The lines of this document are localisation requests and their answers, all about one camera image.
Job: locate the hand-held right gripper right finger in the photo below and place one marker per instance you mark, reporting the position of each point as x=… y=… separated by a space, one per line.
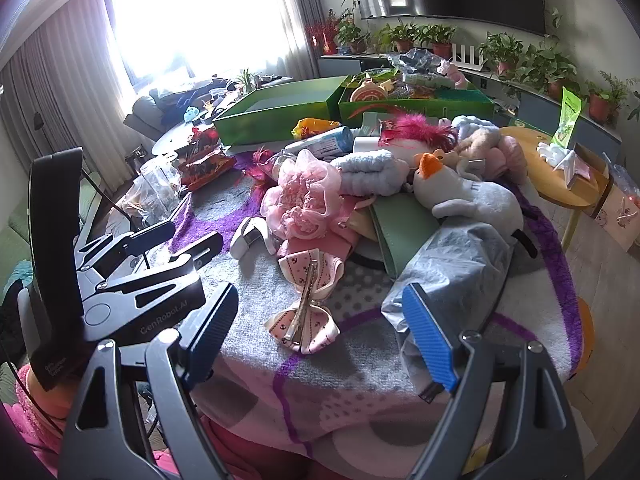
x=430 y=340

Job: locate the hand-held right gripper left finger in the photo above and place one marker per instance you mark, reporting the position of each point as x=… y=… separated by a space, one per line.
x=215 y=325

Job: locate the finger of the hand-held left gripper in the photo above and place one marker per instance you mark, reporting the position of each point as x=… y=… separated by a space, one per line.
x=147 y=237
x=195 y=250

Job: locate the pink bow hair clip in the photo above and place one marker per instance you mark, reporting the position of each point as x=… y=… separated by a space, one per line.
x=325 y=330

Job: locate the pink organza flower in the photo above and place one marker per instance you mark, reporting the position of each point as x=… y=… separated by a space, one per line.
x=300 y=195

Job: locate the pink textured wallet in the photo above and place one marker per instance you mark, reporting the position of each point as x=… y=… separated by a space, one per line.
x=345 y=247

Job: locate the green gift box lid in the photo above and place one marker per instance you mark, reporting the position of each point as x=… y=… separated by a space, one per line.
x=280 y=120

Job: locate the person's left forearm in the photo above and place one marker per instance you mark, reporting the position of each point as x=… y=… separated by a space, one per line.
x=47 y=395

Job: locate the white hair clip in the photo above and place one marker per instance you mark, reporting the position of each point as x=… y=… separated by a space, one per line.
x=250 y=240

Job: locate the grey plastic bag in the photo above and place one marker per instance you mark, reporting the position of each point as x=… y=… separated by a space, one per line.
x=450 y=270

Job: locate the orange black snack packet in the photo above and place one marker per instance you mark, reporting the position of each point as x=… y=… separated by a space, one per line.
x=207 y=170

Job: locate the white round coffee table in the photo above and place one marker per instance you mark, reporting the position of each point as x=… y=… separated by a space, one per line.
x=170 y=142

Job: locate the red feather hair clip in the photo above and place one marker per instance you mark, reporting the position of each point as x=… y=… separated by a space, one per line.
x=257 y=170

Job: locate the green leather wallet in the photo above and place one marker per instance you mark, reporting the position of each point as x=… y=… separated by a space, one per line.
x=405 y=230

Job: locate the purple grey printed blanket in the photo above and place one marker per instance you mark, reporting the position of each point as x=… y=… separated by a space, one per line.
x=310 y=390

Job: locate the black floor lamp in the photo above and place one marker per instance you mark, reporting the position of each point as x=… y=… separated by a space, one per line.
x=39 y=125

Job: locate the grey sofa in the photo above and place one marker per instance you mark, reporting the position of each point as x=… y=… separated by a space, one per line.
x=145 y=110

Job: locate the light blue toy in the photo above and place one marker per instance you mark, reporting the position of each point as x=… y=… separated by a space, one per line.
x=191 y=114

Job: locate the beige wallet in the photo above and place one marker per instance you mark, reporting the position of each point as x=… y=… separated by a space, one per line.
x=362 y=225

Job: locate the grey plush toy orange beak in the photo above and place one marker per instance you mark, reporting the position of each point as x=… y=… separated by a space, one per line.
x=470 y=195

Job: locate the grey curtain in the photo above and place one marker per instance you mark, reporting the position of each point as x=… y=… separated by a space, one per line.
x=60 y=85
x=295 y=10

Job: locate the orange stool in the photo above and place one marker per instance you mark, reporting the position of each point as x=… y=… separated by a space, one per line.
x=586 y=335

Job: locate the blue white tube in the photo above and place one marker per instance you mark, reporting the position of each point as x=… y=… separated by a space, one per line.
x=325 y=142

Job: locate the orange yellow snack packet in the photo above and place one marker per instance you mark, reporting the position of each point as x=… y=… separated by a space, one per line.
x=312 y=127

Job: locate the small plant in vase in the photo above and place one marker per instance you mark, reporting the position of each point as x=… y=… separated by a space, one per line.
x=246 y=80

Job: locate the round yellow side table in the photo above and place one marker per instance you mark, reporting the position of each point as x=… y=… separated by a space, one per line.
x=550 y=180

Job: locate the pink plush scrunchie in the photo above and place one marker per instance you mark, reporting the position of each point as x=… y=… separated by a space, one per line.
x=512 y=157

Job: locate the white paper roll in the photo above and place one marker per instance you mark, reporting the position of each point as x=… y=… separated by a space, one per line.
x=365 y=144

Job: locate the person's pink clothing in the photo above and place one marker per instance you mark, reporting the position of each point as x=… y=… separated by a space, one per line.
x=35 y=445

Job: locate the magenta feather headpiece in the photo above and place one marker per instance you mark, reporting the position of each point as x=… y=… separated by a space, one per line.
x=415 y=130

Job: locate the pale green clear box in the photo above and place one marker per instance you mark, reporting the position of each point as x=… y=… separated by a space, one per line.
x=372 y=124

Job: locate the pale blue plush scrunchie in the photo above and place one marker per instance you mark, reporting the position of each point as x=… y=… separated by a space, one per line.
x=475 y=122

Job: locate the white gloves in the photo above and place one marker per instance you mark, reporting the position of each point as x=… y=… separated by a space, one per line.
x=555 y=155

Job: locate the brown cardboard box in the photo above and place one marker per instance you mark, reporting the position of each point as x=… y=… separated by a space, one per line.
x=615 y=215

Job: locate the green gift box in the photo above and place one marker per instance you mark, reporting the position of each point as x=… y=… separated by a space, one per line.
x=415 y=110

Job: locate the bright window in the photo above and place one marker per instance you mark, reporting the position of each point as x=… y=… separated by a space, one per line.
x=200 y=10

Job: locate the round pink swirl cushion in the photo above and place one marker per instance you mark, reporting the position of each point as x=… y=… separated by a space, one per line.
x=369 y=92

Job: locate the green snack packet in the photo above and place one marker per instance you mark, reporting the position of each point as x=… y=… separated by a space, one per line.
x=370 y=76

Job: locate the brown snack packet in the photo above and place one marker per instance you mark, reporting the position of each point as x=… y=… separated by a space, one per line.
x=417 y=91

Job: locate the red flower arrangement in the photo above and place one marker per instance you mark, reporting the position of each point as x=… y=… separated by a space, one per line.
x=322 y=35

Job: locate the green standing pouch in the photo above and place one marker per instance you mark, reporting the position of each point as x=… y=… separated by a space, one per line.
x=567 y=120

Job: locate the pink plush item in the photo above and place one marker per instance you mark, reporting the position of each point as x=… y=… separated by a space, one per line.
x=455 y=72

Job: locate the clear bag dark contents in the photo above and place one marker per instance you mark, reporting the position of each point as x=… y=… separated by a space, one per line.
x=417 y=62

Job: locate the white slotted rack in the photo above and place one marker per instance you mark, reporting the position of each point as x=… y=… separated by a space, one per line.
x=467 y=57

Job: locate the row of potted plants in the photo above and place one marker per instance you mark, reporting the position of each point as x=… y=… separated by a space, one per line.
x=505 y=52

